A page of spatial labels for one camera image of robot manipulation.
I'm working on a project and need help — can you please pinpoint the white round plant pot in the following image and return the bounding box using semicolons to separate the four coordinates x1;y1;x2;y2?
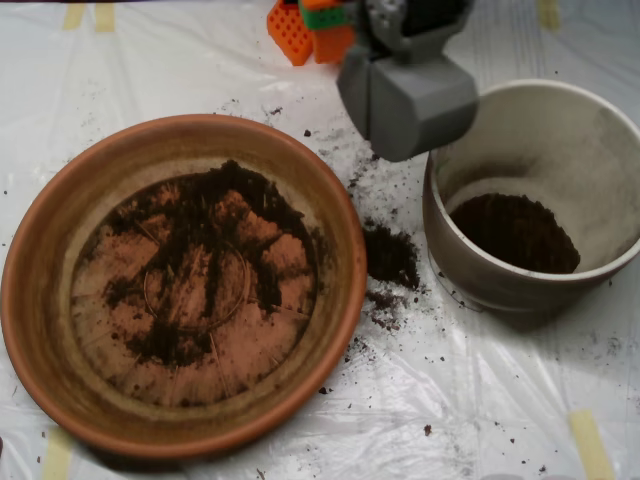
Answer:
422;78;640;315

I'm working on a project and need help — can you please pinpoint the dark soil pile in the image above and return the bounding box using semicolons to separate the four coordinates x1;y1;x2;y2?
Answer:
102;158;326;369

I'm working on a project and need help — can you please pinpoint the small spilled soil clump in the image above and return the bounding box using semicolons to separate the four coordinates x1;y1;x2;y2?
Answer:
367;288;407;314

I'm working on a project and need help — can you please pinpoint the beige masking tape strip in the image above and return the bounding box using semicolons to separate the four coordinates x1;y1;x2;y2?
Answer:
40;427;75;480
62;3;86;31
536;0;561;31
568;408;615;480
94;2;117;34

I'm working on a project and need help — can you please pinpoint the terracotta plant saucer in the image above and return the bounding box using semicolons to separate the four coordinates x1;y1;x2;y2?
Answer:
0;113;370;461

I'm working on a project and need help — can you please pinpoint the large spilled soil heap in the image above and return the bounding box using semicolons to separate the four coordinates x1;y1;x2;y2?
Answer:
363;222;421;291

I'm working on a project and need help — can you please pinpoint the clear plastic cover sheet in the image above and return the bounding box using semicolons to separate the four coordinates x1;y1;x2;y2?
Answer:
0;0;640;480

